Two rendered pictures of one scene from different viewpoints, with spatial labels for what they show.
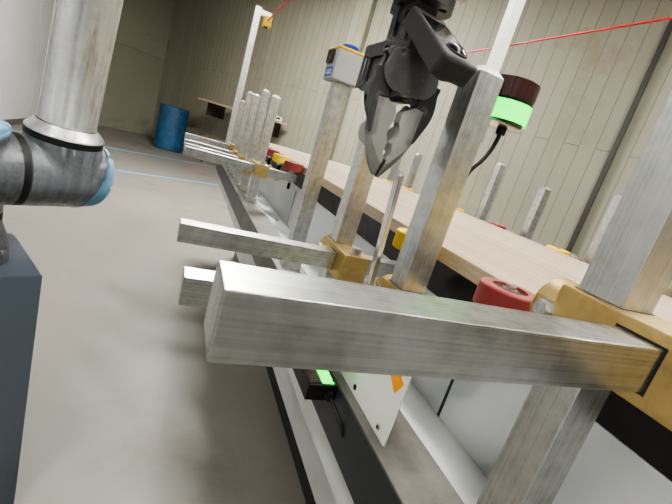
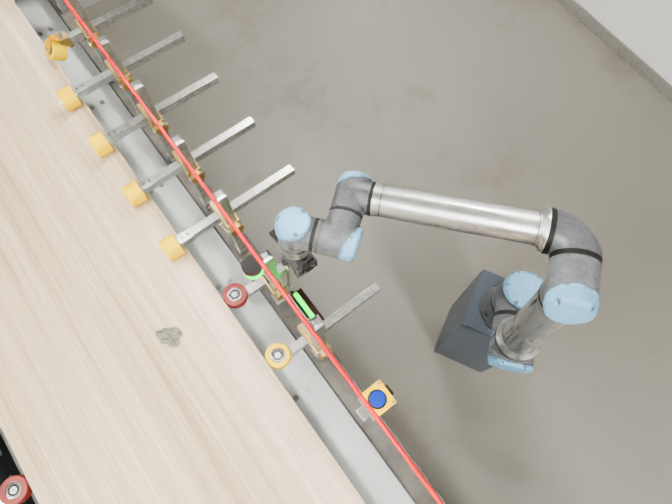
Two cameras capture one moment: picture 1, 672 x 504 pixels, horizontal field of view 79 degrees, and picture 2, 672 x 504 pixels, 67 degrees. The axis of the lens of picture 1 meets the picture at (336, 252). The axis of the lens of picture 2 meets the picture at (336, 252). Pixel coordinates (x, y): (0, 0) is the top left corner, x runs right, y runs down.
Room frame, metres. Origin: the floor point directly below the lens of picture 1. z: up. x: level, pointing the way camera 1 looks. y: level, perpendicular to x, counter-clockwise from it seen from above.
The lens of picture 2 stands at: (1.07, -0.03, 2.54)
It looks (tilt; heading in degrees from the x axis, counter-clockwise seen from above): 69 degrees down; 165
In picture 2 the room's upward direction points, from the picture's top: 1 degrees clockwise
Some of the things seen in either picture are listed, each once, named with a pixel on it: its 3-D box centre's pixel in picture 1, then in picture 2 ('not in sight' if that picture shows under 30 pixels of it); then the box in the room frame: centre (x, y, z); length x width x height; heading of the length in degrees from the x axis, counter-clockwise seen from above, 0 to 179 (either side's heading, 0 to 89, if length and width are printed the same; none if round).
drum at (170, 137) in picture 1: (171, 128); not in sight; (8.11, 3.79, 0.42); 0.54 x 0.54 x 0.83
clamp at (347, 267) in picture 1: (341, 257); (314, 339); (0.73, -0.01, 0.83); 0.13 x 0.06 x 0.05; 24
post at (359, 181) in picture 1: (352, 203); (318, 339); (0.75, 0.00, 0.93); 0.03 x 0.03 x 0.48; 24
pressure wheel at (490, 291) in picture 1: (495, 322); (237, 298); (0.54, -0.24, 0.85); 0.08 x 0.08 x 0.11
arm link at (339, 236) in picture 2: not in sight; (337, 236); (0.59, 0.10, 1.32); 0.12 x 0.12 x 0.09; 62
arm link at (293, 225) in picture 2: not in sight; (294, 230); (0.54, -0.01, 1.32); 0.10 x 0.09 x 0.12; 62
